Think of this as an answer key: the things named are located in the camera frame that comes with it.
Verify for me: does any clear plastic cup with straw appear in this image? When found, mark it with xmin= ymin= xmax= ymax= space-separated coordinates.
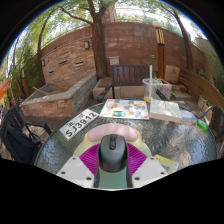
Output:
xmin=142 ymin=64 xmax=160 ymax=103

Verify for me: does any green lighter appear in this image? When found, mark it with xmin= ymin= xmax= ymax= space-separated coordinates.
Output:
xmin=196 ymin=118 xmax=210 ymax=132

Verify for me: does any curved wooden bench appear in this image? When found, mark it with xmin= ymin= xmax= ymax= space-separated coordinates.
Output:
xmin=178 ymin=68 xmax=224 ymax=108

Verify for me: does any dark wooden slatted chair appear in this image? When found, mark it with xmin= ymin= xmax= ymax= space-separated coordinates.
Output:
xmin=96 ymin=64 xmax=169 ymax=103

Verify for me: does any white book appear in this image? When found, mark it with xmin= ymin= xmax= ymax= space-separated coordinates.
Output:
xmin=148 ymin=98 xmax=183 ymax=124

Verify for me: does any small white plant pot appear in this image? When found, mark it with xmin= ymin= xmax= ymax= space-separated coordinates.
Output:
xmin=197 ymin=95 xmax=208 ymax=109

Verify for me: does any dark grey computer mouse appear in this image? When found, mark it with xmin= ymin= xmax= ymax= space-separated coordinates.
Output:
xmin=97 ymin=133 xmax=129 ymax=173

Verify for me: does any black metal chair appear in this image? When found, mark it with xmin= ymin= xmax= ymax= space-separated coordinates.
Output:
xmin=0 ymin=103 xmax=53 ymax=164

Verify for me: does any grey wall utility box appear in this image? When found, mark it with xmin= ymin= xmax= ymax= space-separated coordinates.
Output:
xmin=108 ymin=55 xmax=120 ymax=67

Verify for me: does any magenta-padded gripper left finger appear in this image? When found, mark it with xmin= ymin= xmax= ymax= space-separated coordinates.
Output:
xmin=56 ymin=146 xmax=102 ymax=189

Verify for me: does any thin leaning tree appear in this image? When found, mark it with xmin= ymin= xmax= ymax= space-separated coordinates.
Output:
xmin=34 ymin=9 xmax=54 ymax=88

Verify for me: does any white license plate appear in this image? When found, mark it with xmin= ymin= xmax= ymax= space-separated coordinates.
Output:
xmin=58 ymin=108 xmax=100 ymax=141

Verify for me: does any slim dark tree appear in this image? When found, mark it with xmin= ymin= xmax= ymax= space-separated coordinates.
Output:
xmin=159 ymin=3 xmax=194 ymax=71

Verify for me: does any green mouse pad, pink rest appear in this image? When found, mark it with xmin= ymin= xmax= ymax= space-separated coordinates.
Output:
xmin=72 ymin=122 xmax=154 ymax=190

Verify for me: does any large forked tree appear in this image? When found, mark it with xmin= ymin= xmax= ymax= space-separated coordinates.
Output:
xmin=59 ymin=0 xmax=118 ymax=79

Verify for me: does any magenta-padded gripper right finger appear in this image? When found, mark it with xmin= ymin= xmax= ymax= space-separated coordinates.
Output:
xmin=126 ymin=145 xmax=172 ymax=189

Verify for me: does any low concrete planter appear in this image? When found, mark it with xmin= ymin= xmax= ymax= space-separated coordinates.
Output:
xmin=92 ymin=77 xmax=148 ymax=100

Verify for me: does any small pale blue booklet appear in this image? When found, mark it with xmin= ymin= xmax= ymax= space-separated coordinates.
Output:
xmin=179 ymin=109 xmax=198 ymax=126

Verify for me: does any beige stone slab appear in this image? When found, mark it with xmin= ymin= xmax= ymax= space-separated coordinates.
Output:
xmin=164 ymin=64 xmax=181 ymax=84

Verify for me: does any wooden garden lamp post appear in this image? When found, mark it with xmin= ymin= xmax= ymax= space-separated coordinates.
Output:
xmin=152 ymin=21 xmax=167 ymax=80

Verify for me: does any raised stone planter bed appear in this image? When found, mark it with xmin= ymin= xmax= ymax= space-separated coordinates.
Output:
xmin=19 ymin=71 xmax=98 ymax=118

